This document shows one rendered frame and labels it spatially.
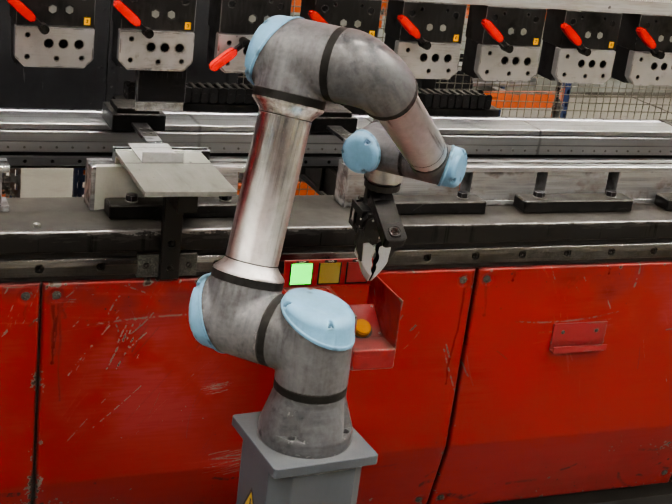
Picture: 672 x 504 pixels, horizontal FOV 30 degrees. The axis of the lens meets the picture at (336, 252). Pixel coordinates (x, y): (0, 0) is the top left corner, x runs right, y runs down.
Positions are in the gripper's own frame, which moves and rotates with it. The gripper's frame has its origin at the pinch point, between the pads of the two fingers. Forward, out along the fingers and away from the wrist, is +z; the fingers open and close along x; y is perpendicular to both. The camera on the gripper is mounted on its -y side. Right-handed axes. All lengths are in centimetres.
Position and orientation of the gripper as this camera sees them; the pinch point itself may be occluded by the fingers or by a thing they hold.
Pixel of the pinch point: (371, 276)
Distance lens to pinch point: 250.7
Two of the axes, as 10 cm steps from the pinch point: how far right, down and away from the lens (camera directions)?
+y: -3.5, -4.5, 8.2
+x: -9.3, 0.3, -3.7
